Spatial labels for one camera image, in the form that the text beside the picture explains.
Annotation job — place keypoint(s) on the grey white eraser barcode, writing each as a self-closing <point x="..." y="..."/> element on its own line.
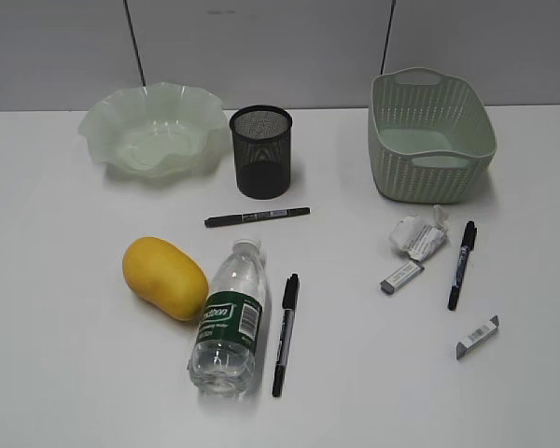
<point x="477" y="337"/>

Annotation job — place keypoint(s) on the black mesh pen holder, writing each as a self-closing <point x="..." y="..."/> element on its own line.
<point x="261" y="138"/>

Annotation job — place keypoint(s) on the grey white eraser upper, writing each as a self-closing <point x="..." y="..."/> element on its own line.
<point x="402" y="276"/>

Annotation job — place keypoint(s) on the white waste paper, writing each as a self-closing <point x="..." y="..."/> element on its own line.
<point x="418" y="238"/>

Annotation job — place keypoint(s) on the pale green plastic basket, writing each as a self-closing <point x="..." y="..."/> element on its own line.
<point x="429" y="137"/>

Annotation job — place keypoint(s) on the pale green wavy glass plate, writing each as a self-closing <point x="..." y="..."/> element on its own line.
<point x="160" y="130"/>

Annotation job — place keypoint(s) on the yellow mango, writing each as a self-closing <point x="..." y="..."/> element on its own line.
<point x="161" y="274"/>

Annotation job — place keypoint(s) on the black marker pen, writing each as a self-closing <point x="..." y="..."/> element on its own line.
<point x="289" y="307"/>
<point x="237" y="219"/>
<point x="467" y="245"/>

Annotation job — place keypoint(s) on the clear water bottle green label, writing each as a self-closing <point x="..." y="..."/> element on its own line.
<point x="223" y="358"/>

